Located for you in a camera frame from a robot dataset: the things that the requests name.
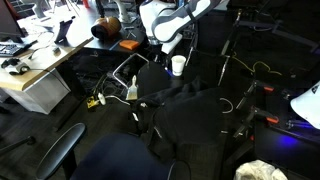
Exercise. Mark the white paper cup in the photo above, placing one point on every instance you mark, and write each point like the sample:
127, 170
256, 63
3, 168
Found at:
178, 65

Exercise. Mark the brown and black helmet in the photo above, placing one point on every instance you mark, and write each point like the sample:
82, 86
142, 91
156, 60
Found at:
106, 28

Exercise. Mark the dark blue chair seat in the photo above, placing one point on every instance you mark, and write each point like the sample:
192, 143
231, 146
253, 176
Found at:
120, 160

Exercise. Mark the black tablet stand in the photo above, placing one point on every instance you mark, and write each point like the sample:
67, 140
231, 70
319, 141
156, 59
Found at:
62, 31

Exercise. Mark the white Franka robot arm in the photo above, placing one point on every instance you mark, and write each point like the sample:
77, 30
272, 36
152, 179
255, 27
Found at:
170, 30

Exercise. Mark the black keyboard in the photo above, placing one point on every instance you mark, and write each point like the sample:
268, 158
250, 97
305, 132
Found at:
9, 49

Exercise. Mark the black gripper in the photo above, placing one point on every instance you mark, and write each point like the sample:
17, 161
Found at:
162, 61

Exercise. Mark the white lamp stand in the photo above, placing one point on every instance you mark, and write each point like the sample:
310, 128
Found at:
123, 11

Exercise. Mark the white robot cover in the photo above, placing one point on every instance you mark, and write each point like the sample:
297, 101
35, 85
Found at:
308, 105

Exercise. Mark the black chair base leg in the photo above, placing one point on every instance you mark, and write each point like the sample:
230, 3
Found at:
16, 145

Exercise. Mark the grey hand brush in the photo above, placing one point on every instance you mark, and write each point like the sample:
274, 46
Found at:
132, 91

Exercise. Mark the red bottle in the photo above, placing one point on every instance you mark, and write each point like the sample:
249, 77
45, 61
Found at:
86, 3

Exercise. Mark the silver metal frame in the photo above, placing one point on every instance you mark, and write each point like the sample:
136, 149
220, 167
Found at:
117, 77

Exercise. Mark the black jacket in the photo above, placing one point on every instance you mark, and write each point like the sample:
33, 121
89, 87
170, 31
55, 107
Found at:
186, 116

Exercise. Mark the white crumpled cloth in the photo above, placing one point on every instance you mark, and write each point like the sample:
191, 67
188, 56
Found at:
255, 170

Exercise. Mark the light wooden desk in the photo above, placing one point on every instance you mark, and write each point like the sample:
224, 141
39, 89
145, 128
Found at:
43, 63

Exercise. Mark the white power plug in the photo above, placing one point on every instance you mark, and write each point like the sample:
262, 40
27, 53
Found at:
101, 99

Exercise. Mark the black computer monitor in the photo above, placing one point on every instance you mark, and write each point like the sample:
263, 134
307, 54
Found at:
6, 20

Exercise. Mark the black mesh office chair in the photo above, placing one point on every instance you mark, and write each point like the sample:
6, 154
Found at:
213, 43

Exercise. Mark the yellow and black plug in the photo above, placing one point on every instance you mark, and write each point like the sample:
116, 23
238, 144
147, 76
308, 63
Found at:
92, 101

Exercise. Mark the orange box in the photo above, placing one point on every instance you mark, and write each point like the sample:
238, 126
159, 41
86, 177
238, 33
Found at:
129, 44

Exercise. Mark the silver metal pole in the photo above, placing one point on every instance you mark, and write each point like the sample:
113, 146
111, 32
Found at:
222, 70

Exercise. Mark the black chair armrest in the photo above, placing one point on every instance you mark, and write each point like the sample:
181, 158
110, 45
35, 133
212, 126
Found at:
60, 150

